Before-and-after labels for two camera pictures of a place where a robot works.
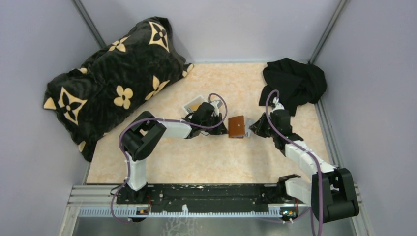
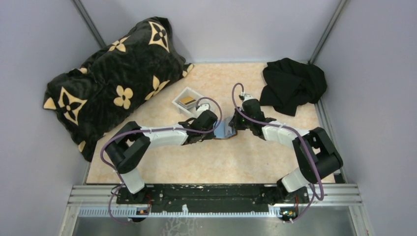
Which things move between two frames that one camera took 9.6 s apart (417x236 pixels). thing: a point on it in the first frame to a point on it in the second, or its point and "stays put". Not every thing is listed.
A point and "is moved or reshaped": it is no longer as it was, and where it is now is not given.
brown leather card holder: x=236 y=127 is moved or reshaped
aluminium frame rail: x=99 y=201 stays put
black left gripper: x=221 y=130 to x=210 y=136
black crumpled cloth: x=298 y=82 stays put
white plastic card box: x=192 y=105 to x=175 y=101
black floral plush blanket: x=114 y=80 stays put
